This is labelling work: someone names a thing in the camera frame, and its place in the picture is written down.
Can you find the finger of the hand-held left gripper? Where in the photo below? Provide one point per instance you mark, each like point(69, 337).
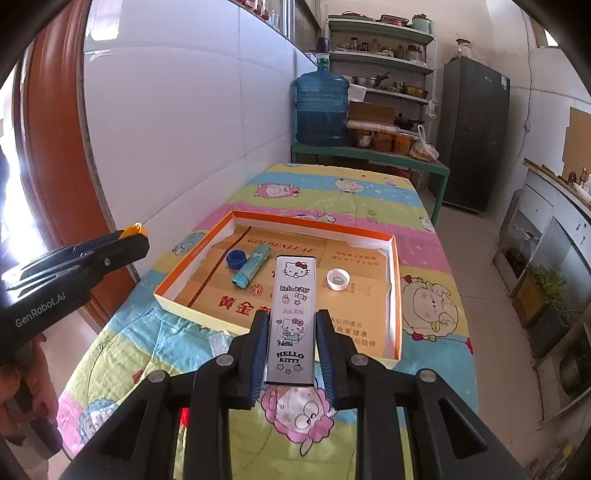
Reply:
point(69, 253)
point(124, 251)

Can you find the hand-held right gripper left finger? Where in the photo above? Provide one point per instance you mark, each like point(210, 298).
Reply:
point(258, 350)

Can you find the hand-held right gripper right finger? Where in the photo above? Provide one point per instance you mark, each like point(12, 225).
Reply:
point(325, 355)

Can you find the clear plastic case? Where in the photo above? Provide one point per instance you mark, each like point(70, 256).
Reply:
point(217, 342)

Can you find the white cartoon printed case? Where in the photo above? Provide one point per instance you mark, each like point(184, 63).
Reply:
point(291, 323)

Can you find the shallow orange-rimmed box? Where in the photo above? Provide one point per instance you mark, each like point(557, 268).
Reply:
point(203, 316)

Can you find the white bottle cap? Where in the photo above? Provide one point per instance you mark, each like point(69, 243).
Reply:
point(338, 279)

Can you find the teal tube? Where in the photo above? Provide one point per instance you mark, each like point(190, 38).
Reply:
point(251, 270)

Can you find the blue bottle cap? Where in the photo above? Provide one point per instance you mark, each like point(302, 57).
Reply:
point(237, 260)

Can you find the person's left hand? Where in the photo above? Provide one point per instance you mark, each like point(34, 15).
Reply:
point(39, 383)

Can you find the flattened cardboard sheet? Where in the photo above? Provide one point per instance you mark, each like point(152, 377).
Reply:
point(360, 318)

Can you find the red-brown wooden door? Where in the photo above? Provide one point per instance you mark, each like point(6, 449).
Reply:
point(55, 138)

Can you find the green table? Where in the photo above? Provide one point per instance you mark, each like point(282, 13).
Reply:
point(369, 154)

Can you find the plant in yellow pot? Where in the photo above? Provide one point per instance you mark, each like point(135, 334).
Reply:
point(535, 293)

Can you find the brown food jar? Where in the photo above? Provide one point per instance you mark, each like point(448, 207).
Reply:
point(361, 138)
point(402, 143)
point(382, 141)

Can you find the plastic bag of food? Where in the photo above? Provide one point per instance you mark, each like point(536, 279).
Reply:
point(424, 150)

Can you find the plant in dark pot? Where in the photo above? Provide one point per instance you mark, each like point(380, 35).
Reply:
point(554, 325)

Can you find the white flat package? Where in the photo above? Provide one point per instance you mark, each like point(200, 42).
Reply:
point(369, 125)

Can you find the blue water jug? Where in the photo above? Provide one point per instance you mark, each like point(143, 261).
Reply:
point(322, 108)

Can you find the steel cooking pot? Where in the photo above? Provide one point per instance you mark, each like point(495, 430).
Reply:
point(572, 371)

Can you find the brown cardboard box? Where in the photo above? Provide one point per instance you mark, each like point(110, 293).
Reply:
point(371, 112)

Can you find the grey kitchen counter cabinet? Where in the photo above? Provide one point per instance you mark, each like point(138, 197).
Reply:
point(545, 217)

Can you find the white cloth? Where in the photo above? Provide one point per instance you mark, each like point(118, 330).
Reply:
point(358, 92)

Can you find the dark grey refrigerator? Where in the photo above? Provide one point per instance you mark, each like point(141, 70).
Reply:
point(475, 134)

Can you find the white hanging bag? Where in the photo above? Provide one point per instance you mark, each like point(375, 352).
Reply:
point(430, 109)

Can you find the steel bowl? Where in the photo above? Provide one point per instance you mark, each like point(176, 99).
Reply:
point(364, 82)

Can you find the brass bowl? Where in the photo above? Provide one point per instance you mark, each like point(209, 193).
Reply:
point(415, 91)

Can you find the row of windowsill bottles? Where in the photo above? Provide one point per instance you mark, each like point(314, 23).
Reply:
point(263, 7)

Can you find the water jug pump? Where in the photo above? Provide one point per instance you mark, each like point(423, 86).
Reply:
point(322, 50)

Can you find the white metal shelf rack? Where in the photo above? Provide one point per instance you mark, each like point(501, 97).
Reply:
point(383, 62)

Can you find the short dark sauce bottle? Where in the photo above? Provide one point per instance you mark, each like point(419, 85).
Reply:
point(572, 178)

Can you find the row of glass jars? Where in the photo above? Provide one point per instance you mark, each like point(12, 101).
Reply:
point(369, 46)

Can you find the tall dark sauce bottle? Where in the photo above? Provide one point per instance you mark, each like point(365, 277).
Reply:
point(584, 177)

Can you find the red pan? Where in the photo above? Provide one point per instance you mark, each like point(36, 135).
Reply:
point(355, 17)

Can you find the glass jar with lid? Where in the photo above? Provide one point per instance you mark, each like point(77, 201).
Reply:
point(463, 48)

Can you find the red tray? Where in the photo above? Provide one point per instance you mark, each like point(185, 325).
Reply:
point(394, 19)

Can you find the teal enamel pot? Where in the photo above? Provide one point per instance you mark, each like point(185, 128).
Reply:
point(422, 24)

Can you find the window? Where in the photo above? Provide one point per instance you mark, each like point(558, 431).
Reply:
point(549, 39)

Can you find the cardboard wall panel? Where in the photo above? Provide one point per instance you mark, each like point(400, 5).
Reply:
point(579, 134)

